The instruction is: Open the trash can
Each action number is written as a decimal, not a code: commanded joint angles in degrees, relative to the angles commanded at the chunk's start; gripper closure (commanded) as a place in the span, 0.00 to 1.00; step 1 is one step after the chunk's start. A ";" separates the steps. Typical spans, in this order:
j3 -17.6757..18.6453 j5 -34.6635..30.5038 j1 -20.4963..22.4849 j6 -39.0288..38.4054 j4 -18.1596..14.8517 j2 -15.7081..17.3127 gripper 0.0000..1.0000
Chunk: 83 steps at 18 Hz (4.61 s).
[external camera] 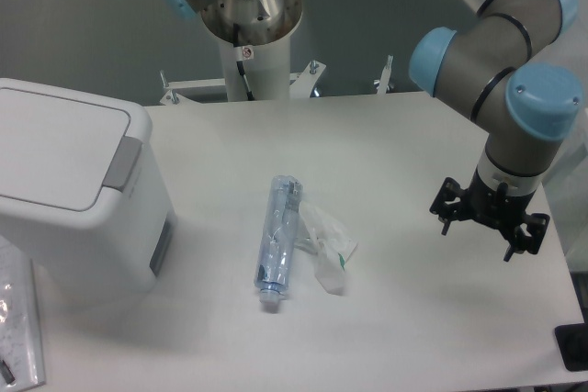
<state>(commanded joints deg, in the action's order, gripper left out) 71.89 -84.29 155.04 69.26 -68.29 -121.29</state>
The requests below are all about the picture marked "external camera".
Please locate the crumpled clear plastic wrapper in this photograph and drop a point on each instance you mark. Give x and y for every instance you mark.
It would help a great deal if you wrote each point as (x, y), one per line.
(329, 241)

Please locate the black device at table edge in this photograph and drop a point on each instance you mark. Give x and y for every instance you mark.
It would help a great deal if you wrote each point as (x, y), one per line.
(572, 343)

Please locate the crushed clear plastic bottle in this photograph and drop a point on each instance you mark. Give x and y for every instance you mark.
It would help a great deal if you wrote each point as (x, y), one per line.
(271, 276)

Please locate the white frame with bolts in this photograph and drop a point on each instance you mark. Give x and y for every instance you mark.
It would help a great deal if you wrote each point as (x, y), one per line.
(301, 85)

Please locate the white trash can grey latch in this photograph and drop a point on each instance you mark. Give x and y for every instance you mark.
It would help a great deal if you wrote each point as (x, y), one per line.
(81, 191)

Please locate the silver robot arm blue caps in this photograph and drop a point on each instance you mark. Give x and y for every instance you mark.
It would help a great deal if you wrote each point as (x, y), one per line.
(490, 76)

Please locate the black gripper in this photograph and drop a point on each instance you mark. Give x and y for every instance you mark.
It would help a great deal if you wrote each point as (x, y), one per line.
(493, 208)

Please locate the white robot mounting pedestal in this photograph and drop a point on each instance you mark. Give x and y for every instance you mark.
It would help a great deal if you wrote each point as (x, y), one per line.
(257, 68)

